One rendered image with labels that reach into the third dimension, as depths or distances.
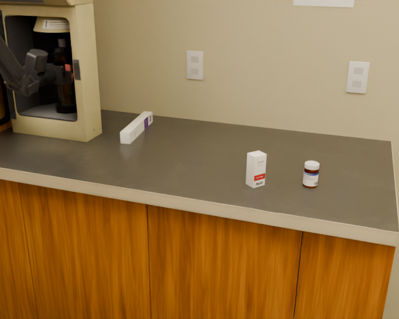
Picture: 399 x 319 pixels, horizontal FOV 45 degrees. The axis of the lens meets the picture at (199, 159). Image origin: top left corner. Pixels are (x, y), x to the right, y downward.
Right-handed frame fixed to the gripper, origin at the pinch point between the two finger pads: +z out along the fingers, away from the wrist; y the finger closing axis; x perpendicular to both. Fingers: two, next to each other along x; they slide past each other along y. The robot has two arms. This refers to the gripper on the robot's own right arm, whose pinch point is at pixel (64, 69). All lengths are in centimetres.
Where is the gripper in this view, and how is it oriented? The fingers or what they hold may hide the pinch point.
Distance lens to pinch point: 186.5
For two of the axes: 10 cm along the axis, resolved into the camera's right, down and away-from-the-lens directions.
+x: 0.0, 9.2, 3.9
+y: -9.5, -1.3, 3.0
